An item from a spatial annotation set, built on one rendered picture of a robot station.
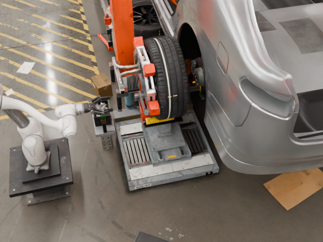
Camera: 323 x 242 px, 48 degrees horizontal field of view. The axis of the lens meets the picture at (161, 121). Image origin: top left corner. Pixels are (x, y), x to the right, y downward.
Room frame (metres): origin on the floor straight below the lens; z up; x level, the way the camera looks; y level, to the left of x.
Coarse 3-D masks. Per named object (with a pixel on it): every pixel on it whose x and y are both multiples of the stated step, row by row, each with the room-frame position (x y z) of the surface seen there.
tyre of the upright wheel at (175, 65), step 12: (168, 36) 2.48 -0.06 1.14; (156, 48) 2.27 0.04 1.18; (168, 48) 2.28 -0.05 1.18; (180, 48) 2.28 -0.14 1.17; (156, 60) 2.16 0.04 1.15; (168, 60) 2.17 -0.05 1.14; (180, 60) 2.18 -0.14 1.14; (156, 72) 2.10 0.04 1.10; (168, 72) 2.10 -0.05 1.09; (180, 72) 2.12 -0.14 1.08; (180, 84) 2.06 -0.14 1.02; (168, 96) 2.00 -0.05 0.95; (180, 96) 2.02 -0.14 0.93; (168, 108) 1.99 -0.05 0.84; (180, 108) 2.01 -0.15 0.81
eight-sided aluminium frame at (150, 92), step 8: (136, 48) 2.37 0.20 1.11; (144, 48) 2.35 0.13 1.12; (136, 56) 2.50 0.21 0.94; (144, 56) 2.29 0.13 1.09; (144, 64) 2.16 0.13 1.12; (144, 80) 2.11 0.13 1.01; (152, 80) 2.09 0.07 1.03; (152, 88) 2.04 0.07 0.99; (144, 96) 2.36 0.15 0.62; (152, 96) 2.04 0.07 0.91; (144, 112) 2.15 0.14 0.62
